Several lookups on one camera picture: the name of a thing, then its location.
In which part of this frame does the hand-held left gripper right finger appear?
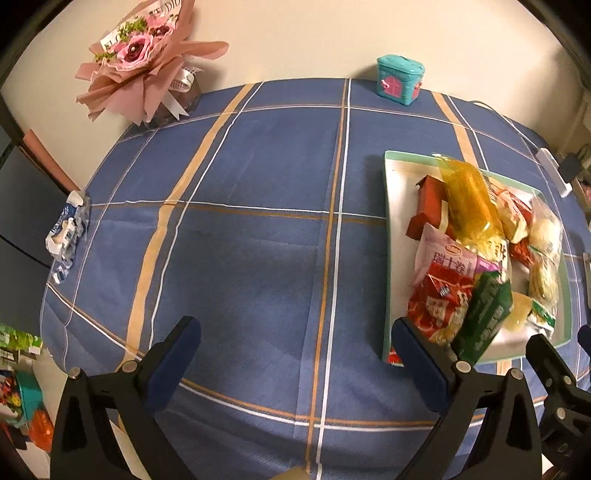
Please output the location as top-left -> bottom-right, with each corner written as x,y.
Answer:
392,318 -> 542,480

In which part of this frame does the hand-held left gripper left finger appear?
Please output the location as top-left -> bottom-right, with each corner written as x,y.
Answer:
50,315 -> 202,480

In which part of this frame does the pale jelly cup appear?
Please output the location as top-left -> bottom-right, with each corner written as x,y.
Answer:
501,291 -> 536,334

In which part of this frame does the round cookie green-edged packet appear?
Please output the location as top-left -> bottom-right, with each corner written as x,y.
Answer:
526,249 -> 559,339

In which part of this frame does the green milk packet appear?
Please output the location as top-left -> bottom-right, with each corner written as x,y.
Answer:
450,270 -> 514,365

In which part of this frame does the purple swiss roll packet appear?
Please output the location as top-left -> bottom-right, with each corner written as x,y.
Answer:
413,224 -> 496,296

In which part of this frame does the clear white bun packet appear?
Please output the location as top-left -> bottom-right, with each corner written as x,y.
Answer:
529,198 -> 563,259

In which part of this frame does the yellow swiss roll packet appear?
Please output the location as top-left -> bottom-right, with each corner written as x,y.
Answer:
489,185 -> 533,241

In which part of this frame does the red-brown snack packet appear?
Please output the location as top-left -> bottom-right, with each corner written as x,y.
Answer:
406,175 -> 451,241

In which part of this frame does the white tray with green rim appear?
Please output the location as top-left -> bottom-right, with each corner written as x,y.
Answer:
381,150 -> 573,365

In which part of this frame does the yellow transparent snack packet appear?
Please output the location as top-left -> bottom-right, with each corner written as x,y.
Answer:
436,157 -> 507,245

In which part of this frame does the blue plaid tablecloth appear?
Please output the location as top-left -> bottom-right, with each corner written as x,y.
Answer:
41,78 -> 591,480

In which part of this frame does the crumpled blue white packet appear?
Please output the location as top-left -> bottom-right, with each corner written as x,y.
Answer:
45,189 -> 92,283

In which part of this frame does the green printed bag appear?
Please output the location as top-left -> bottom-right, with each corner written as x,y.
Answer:
0,323 -> 44,356

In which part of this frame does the teal container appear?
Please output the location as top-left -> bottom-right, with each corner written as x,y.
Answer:
14,369 -> 42,418

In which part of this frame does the black power adapter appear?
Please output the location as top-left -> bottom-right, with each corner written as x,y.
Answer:
558,154 -> 585,184

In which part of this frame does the orange bag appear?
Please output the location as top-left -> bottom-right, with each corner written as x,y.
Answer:
25,408 -> 55,453

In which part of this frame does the white power strip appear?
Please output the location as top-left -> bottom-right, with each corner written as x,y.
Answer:
536,148 -> 573,198

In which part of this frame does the dark cabinet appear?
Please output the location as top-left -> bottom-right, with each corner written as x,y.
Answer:
0,92 -> 79,271

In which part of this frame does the pink board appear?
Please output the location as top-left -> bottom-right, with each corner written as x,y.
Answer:
23,129 -> 81,192

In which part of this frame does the dark round vase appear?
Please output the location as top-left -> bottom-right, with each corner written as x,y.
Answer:
147,67 -> 202,127

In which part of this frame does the pink flower bouquet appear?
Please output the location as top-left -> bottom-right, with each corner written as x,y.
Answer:
75,0 -> 230,125

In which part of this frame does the teal house-shaped box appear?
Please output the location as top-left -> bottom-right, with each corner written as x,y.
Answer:
375,54 -> 426,100

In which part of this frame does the white cable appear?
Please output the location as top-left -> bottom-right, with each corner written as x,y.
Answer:
471,99 -> 541,151

